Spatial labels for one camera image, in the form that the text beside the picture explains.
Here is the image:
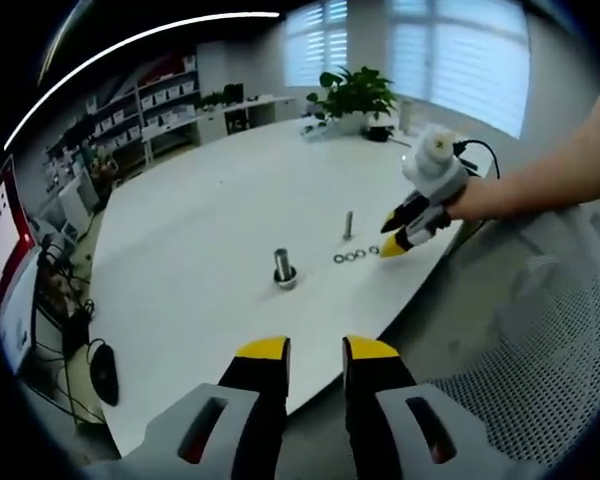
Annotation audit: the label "curved ceiling light strip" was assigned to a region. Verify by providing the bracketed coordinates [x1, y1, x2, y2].
[3, 10, 281, 151]

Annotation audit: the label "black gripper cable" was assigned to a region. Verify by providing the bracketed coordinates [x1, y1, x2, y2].
[452, 139, 501, 181]

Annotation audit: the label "black computer mouse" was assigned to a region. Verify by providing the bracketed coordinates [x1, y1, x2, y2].
[88, 344, 120, 407]

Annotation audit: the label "tangle of black cables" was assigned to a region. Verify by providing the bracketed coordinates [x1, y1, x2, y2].
[34, 234, 99, 351]

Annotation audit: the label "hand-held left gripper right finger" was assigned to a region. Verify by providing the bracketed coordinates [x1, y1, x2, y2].
[342, 334, 564, 480]

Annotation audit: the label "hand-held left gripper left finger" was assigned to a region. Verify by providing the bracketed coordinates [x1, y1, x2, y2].
[82, 335, 291, 480]

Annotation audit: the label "long white counter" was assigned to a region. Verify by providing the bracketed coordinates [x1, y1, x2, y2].
[194, 94, 296, 146]

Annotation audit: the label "large threaded stud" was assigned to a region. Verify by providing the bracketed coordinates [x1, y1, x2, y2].
[271, 247, 300, 291]

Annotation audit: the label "laptop with red screen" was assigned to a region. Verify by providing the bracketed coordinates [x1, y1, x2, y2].
[0, 153, 44, 374]

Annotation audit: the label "potted green plant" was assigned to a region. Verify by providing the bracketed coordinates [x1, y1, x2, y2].
[307, 65, 399, 135]

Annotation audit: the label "window with white blinds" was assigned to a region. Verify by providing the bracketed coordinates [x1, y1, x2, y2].
[284, 0, 531, 139]

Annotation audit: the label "grey mesh chair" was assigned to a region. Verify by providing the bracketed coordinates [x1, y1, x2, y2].
[379, 199, 600, 480]

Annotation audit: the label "storage shelves with white bins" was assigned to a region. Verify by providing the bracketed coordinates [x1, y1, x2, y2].
[44, 54, 201, 176]

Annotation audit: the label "white cylinder container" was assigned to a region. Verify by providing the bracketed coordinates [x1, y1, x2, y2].
[398, 99, 416, 132]

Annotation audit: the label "person's right hand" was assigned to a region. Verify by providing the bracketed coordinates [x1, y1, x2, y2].
[442, 177, 486, 224]

